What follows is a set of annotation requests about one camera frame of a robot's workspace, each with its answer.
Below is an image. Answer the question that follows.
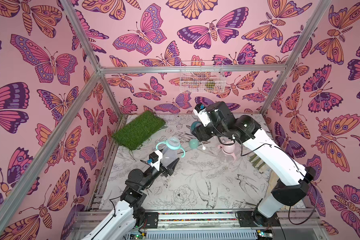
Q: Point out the teal bottle handle ring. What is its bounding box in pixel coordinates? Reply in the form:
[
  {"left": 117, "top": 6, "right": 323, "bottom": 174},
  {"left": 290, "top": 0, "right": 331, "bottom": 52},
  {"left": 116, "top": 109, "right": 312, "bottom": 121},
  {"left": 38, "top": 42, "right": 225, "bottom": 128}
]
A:
[{"left": 155, "top": 140, "right": 186, "bottom": 158}]

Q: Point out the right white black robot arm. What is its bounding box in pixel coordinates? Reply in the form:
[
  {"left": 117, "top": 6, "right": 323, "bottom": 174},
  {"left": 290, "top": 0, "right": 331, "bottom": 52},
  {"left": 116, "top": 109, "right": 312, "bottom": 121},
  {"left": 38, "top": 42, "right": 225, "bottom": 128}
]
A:
[{"left": 191, "top": 102, "right": 316, "bottom": 226}]

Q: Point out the beige work glove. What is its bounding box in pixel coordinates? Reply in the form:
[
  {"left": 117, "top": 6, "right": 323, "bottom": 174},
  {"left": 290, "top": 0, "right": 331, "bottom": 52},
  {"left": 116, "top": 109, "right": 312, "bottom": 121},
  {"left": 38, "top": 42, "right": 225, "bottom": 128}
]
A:
[{"left": 249, "top": 155, "right": 268, "bottom": 173}]

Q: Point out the white wire basket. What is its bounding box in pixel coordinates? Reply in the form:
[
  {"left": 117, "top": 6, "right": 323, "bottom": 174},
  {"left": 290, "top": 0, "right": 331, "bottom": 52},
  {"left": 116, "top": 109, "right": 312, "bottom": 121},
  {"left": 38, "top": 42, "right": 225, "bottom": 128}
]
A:
[{"left": 179, "top": 61, "right": 226, "bottom": 95}]

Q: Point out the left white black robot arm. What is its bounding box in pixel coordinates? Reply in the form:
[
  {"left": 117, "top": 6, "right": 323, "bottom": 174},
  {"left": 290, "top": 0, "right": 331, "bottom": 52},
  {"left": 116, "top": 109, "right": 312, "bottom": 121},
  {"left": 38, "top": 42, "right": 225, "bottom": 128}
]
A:
[{"left": 84, "top": 158, "right": 180, "bottom": 240}]

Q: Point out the green artificial grass mat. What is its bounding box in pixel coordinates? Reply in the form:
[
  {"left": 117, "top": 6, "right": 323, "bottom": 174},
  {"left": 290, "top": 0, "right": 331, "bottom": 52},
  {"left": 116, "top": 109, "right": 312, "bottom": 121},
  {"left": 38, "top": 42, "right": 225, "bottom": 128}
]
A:
[{"left": 112, "top": 111, "right": 166, "bottom": 151}]

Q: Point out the pink bottle cap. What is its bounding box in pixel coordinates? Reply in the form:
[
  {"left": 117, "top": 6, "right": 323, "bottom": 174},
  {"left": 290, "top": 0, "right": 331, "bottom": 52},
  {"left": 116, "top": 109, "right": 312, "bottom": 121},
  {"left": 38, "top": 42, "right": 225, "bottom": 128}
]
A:
[{"left": 222, "top": 144, "right": 236, "bottom": 154}]

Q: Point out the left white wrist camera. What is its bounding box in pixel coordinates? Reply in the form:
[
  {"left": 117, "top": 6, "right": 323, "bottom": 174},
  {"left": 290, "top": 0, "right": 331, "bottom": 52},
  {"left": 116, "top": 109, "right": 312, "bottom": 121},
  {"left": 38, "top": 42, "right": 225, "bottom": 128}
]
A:
[{"left": 147, "top": 150, "right": 163, "bottom": 171}]

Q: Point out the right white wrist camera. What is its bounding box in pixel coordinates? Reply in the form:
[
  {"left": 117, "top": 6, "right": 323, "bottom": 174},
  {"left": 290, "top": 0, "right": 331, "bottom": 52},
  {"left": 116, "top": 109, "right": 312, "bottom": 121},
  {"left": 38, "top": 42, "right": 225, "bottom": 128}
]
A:
[{"left": 193, "top": 104, "right": 211, "bottom": 127}]

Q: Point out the dark teal nipple collar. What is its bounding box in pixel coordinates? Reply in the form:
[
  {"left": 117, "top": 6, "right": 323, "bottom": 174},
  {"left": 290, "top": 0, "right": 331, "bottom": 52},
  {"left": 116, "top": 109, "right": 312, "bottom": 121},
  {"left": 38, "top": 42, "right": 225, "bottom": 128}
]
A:
[{"left": 190, "top": 121, "right": 200, "bottom": 133}]

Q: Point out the teal bottle cap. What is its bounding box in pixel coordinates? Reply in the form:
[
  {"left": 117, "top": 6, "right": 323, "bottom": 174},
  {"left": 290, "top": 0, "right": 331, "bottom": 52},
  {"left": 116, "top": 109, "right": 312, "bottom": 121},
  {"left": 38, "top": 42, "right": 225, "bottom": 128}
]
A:
[{"left": 189, "top": 139, "right": 199, "bottom": 150}]

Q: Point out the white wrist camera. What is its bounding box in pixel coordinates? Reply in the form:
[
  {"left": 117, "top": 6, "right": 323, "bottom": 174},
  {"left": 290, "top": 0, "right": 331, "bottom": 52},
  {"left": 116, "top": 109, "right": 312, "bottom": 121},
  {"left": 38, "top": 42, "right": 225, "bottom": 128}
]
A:
[
  {"left": 193, "top": 104, "right": 211, "bottom": 127},
  {"left": 147, "top": 150, "right": 163, "bottom": 171}
]

